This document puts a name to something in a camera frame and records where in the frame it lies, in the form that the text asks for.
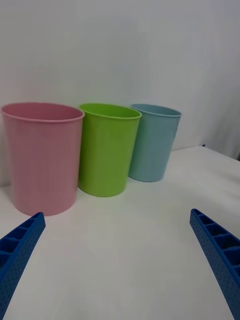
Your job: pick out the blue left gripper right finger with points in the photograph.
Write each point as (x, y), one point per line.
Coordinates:
(220, 252)

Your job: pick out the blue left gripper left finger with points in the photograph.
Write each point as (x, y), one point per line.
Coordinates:
(20, 257)

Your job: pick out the pink plastic bin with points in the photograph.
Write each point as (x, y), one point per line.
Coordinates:
(42, 162)

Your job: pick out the pale blue plastic bin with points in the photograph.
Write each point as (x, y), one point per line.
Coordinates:
(155, 147)

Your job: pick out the green plastic bin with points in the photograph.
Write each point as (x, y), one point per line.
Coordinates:
(107, 155)

